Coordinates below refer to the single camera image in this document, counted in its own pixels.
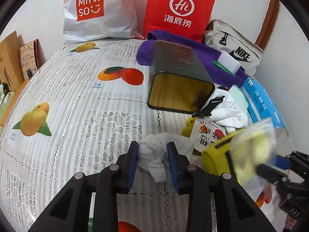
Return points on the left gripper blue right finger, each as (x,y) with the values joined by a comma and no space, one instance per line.
(178,164)

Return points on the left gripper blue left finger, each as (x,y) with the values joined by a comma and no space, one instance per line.
(128,167)

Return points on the white cloth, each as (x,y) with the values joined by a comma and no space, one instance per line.
(153,152)

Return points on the yellow Adidas mesh pouch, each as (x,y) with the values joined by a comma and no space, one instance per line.
(216,159)

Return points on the orange print snack sachet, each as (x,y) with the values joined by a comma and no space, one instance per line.
(205,134)

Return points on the clear bag with cotton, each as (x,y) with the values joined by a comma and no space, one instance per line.
(259,143)

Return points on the dark green tin box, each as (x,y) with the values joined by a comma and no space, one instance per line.
(178,81)

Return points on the blue tissue pack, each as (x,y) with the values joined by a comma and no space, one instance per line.
(260,104)

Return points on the mint green cloth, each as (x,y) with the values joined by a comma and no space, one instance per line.
(239,97)

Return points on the green carton box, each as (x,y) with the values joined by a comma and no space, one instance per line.
(216,63)

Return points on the white sponge block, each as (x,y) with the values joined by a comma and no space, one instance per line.
(226,60)

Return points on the white sock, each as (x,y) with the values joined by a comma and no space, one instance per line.
(228,113)

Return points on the fruit print tablecloth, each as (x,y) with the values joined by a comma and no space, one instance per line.
(79,113)

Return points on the purple towel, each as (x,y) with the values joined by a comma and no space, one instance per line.
(205,53)

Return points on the grey Nike pouch bag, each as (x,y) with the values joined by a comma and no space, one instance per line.
(223,37)

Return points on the patterned small card box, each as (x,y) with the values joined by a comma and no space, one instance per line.
(31,58)

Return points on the brown cardboard box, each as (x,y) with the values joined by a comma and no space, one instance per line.
(11,73)

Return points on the white Miniso plastic bag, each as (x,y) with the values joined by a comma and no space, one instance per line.
(87,20)

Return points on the red paper shopping bag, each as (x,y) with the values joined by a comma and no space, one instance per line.
(186,18)

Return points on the brown wooden door frame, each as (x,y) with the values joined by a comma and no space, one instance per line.
(268,24)

